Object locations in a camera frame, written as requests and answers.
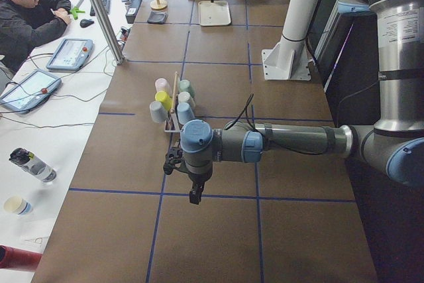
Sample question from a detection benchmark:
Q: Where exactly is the far teach pendant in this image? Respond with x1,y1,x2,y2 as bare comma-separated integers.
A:
46,38,93,72

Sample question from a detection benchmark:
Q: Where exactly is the cream rabbit tray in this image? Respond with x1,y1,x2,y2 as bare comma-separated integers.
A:
198,0,231,27

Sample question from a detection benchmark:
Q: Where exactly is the pink cup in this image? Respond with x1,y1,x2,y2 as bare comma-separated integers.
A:
155,78,172,96

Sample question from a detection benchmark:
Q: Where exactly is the yellow cup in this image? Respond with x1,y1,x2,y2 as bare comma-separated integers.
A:
155,91,172,111

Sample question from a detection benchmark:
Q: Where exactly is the clear water bottle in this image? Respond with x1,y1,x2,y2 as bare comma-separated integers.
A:
9,148,56,183

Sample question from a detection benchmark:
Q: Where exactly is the teach pendant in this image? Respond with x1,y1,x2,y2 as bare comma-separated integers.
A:
1,69,62,113
46,38,93,72

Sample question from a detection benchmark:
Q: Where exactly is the beige cup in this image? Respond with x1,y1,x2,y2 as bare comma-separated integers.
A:
178,91,195,109

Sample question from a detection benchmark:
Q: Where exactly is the red bottle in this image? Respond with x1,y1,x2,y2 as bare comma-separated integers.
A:
1,245,42,272

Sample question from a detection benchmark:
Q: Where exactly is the near teach pendant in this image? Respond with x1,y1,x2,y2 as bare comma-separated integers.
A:
1,69,62,113

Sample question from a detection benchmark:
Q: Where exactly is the black computer mouse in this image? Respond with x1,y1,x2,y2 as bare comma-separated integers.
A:
79,19,94,28

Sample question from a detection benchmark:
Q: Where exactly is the grey cup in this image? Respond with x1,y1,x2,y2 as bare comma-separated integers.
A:
149,101,168,123

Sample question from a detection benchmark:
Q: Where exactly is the white wire cup rack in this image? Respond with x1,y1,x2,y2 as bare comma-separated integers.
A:
164,72,182,133

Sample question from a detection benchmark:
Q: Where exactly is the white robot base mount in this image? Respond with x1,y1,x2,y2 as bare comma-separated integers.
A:
262,0,318,81

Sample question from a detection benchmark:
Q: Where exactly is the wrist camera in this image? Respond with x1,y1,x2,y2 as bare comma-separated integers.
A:
163,146,185,175

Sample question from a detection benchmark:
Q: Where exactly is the green cup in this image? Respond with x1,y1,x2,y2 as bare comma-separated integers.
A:
178,80,195,99

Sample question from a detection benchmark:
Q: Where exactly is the paper cup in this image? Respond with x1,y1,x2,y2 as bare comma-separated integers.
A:
3,196,32,215

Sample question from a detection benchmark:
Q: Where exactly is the green plastic toy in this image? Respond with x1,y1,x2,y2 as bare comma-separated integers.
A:
70,7,85,20

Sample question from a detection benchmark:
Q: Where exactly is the blue cup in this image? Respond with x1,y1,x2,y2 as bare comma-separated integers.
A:
177,102,195,125

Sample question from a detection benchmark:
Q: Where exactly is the black power strip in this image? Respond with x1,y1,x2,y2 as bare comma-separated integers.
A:
125,0,142,24

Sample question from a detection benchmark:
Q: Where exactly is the aluminium frame post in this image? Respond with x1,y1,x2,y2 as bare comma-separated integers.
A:
90,0,125,65

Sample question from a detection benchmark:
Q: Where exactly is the grey folded cloth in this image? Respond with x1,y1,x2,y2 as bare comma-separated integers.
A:
146,11,168,25

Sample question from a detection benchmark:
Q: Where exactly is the seated person in black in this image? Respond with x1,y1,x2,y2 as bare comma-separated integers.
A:
1,0,71,75

